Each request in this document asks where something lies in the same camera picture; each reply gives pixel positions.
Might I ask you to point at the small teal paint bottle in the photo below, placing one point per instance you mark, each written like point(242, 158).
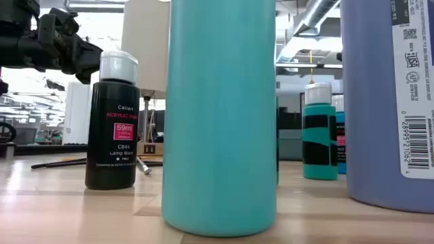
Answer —
point(318, 169)

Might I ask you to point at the small black paint bottle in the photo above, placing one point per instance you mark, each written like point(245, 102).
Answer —
point(112, 135)

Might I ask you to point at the white shade wooden table lamp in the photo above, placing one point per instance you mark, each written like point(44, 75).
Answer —
point(146, 51)

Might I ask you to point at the orange fan paintbrush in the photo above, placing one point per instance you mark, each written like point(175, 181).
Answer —
point(73, 159)

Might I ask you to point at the white building pillar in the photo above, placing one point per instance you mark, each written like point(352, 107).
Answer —
point(76, 115)

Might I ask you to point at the black paintbrush gold ferrule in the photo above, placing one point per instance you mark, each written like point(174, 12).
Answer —
point(44, 166)
point(68, 162)

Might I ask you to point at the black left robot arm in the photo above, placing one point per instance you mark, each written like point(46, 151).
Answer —
point(17, 51)

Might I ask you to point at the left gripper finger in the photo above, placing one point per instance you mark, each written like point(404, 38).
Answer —
point(88, 56)

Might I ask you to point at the black round wheel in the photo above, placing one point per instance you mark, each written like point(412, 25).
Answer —
point(14, 132)

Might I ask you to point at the black aluminium table frame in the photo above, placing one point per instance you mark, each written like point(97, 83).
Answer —
point(51, 149)

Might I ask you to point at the black paintbrush silver ferrule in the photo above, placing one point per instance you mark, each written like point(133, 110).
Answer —
point(144, 166)

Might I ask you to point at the large turquoise paint bottle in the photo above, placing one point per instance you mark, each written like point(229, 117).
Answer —
point(220, 118)

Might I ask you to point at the large purple paint bottle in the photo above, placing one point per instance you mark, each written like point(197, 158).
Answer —
point(366, 101)

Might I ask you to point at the small blue paint bottle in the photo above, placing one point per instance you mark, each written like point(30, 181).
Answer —
point(341, 118)

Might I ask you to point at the silver ventilation duct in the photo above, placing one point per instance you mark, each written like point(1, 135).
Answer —
point(315, 17)

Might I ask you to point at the black computer monitor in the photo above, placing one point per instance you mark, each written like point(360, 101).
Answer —
point(158, 122)

